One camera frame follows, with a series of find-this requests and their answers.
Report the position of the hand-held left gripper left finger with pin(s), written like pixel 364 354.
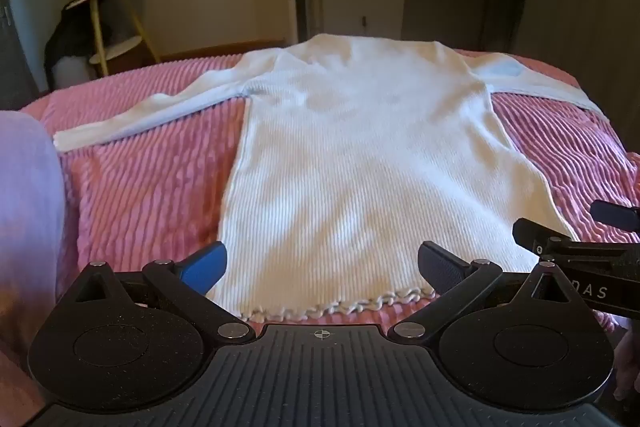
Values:
pixel 205 264

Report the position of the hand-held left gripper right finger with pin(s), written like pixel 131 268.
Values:
pixel 442 264

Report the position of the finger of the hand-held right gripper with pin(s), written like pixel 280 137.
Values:
pixel 615 211
pixel 560 239

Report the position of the white knit sweater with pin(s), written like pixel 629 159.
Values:
pixel 350 157

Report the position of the person's right hand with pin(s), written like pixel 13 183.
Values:
pixel 627 362

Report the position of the pink ribbed blanket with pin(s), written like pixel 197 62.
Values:
pixel 150 187

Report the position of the person's lavender garment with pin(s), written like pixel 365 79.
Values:
pixel 25 217

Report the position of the white bin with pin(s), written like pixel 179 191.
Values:
pixel 72 69

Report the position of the wooden side table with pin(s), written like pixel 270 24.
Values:
pixel 100 22

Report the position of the grey bedside cabinet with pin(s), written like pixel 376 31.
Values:
pixel 362 12

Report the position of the black cloth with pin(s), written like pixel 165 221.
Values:
pixel 70 32

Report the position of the grey door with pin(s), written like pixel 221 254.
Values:
pixel 7 22

